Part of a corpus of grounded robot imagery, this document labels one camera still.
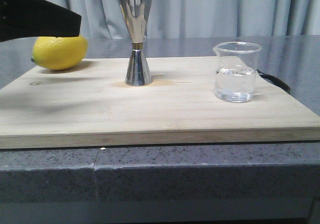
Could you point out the steel double jigger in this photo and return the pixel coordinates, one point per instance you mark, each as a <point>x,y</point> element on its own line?
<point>136,14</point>

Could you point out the grey curtain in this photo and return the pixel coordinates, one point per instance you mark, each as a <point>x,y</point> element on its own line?
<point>102,19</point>

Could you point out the clear glass beaker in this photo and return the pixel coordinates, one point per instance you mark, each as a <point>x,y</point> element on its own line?
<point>236,70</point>

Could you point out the light wooden cutting board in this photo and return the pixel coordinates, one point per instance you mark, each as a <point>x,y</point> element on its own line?
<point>90,105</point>

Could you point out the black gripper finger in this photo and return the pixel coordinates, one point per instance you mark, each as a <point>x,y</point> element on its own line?
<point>36,18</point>

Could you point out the yellow lemon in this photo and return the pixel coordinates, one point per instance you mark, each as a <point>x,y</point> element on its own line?
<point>59,53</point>

